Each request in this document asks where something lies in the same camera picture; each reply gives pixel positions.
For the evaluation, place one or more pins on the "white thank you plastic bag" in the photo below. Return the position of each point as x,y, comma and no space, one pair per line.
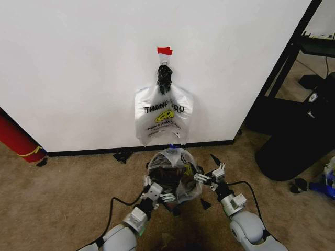
163,117

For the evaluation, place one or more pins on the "clear wall hook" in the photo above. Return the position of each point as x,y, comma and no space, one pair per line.
164,58

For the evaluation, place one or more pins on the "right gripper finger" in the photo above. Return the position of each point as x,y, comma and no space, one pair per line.
202,178
218,162

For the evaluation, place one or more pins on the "black baseboard strip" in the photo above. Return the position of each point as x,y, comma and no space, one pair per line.
104,150

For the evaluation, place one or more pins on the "blue and white bag pile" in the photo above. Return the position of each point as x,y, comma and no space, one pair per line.
327,180

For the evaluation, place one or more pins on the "black scrap on carpet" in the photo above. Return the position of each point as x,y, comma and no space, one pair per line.
205,204
42,162
121,157
298,184

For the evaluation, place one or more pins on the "black metal rack frame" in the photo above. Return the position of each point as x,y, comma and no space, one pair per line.
282,65

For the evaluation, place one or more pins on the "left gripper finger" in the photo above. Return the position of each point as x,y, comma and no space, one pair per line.
146,183
167,197

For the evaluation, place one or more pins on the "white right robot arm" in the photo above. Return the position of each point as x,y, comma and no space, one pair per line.
248,227

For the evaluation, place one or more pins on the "large black bin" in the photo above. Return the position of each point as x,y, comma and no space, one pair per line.
295,136

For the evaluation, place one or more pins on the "black rack shelf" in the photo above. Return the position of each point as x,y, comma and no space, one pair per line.
318,44

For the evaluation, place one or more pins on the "red rolled mat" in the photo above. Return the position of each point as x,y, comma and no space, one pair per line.
15,138

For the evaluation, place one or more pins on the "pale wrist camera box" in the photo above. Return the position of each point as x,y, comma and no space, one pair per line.
218,174
155,191

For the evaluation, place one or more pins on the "small trash bin with liner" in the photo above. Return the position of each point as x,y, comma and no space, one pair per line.
170,172

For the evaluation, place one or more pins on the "blue tape piece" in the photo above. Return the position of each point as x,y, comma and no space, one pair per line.
174,147

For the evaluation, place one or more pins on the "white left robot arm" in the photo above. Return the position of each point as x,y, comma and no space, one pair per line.
117,235

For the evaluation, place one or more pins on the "red tape strip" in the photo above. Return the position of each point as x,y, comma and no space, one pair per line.
165,51

